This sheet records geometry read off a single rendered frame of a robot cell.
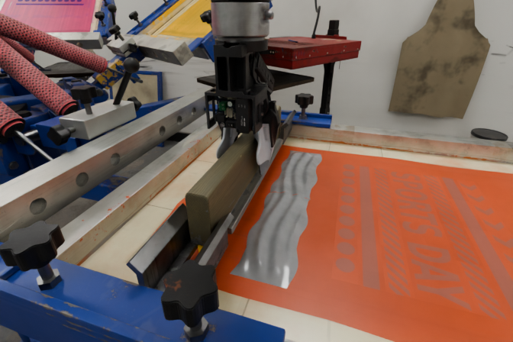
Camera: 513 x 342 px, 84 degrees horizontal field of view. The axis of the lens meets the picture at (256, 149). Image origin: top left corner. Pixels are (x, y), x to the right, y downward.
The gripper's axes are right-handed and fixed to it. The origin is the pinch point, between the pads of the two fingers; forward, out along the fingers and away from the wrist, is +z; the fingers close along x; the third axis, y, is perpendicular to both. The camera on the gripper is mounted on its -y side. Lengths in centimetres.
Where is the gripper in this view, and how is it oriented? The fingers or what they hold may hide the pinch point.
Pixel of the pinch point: (248, 162)
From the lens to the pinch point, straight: 48.5
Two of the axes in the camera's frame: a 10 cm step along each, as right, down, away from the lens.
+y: -3.0, 4.2, -8.6
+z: 0.0, 9.0, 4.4
